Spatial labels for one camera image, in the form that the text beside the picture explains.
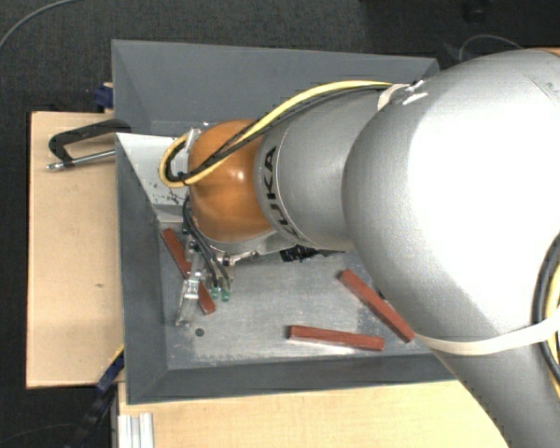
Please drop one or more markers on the grey metal bin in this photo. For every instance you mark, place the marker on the grey metal bin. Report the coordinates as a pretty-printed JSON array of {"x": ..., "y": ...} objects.
[{"x": 261, "y": 311}]

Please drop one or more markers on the pale wood flat board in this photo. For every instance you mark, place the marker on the pale wood flat board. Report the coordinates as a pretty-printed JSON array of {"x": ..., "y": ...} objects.
[{"x": 74, "y": 259}]

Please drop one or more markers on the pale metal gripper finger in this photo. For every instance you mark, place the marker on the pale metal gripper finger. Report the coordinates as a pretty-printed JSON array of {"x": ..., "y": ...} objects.
[
  {"x": 184, "y": 310},
  {"x": 197, "y": 284}
]

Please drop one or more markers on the red-brown block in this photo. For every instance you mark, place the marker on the red-brown block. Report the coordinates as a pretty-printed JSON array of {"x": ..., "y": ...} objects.
[
  {"x": 375, "y": 303},
  {"x": 336, "y": 338},
  {"x": 175, "y": 247}
]

